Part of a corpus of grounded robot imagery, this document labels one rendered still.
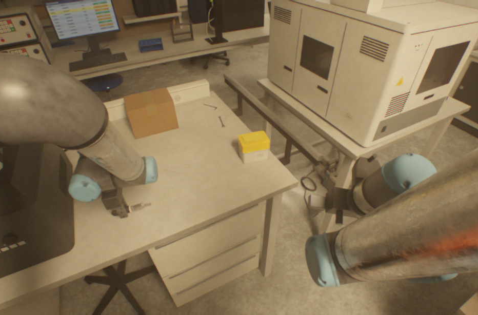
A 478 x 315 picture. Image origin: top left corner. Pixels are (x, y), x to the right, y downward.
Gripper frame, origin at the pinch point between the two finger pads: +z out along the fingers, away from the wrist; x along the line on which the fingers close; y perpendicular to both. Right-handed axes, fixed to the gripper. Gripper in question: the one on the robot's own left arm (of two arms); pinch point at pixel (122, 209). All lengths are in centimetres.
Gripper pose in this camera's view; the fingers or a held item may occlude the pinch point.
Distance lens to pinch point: 103.0
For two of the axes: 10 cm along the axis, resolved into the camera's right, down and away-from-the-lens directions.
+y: -9.5, 2.1, -2.2
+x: 3.1, 6.2, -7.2
